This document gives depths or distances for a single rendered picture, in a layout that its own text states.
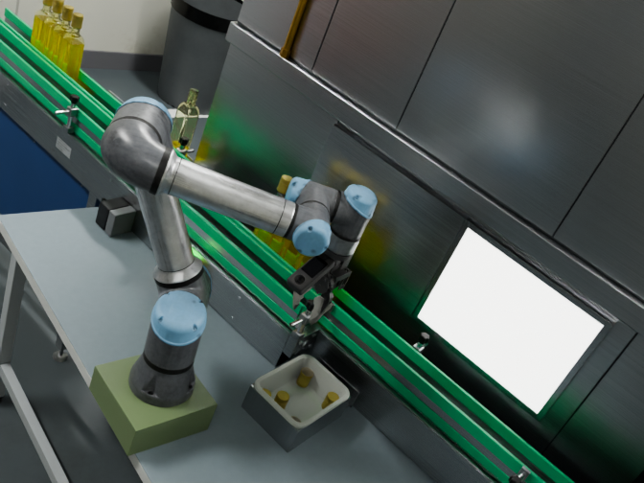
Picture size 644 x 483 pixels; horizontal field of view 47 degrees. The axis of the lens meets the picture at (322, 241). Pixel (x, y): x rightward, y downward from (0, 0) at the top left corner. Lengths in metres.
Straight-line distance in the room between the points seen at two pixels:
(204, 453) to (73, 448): 0.97
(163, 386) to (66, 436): 1.06
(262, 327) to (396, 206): 0.49
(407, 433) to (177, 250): 0.77
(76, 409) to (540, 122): 1.86
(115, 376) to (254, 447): 0.37
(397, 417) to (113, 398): 0.72
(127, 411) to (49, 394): 1.15
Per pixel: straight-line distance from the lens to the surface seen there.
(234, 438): 1.84
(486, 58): 1.85
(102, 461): 2.68
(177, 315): 1.62
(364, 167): 2.02
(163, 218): 1.62
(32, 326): 3.06
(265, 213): 1.44
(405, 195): 1.97
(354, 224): 1.60
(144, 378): 1.71
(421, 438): 1.96
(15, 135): 2.84
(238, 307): 2.07
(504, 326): 1.93
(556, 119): 1.79
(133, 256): 2.26
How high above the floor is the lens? 2.10
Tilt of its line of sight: 31 degrees down
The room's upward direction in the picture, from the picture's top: 24 degrees clockwise
